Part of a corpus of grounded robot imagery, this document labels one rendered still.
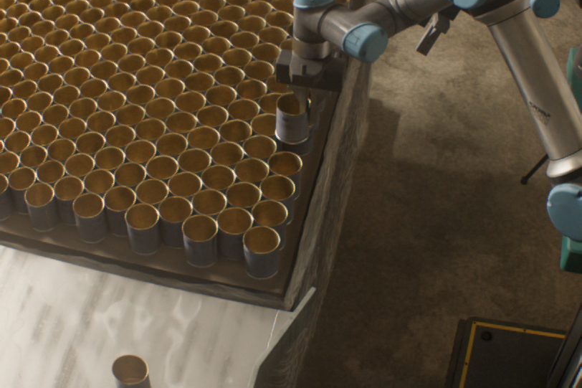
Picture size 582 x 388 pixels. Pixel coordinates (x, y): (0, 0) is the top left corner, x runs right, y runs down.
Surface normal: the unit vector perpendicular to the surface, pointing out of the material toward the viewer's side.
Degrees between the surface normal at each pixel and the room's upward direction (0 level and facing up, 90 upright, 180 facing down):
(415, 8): 103
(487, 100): 0
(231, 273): 2
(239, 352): 0
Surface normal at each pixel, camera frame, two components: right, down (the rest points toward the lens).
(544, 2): 0.17, 0.69
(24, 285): 0.04, -0.72
